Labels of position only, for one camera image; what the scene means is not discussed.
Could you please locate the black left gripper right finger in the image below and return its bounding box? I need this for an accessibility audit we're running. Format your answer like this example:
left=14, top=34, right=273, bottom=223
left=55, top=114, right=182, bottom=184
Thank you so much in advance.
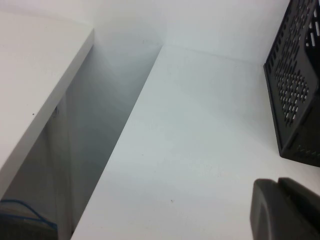
left=278, top=176, right=320, bottom=225

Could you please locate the black plastic three-slot book stand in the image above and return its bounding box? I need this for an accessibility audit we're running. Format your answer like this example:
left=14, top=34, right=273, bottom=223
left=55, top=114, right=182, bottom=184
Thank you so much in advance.
left=263, top=0, right=320, bottom=168

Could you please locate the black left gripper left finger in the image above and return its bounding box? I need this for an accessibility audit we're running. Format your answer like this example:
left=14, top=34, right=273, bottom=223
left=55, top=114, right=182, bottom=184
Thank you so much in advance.
left=249, top=177, right=320, bottom=240

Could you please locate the blue cable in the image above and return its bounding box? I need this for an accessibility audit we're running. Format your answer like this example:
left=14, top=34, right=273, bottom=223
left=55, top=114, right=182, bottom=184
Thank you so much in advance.
left=0, top=199, right=58, bottom=240

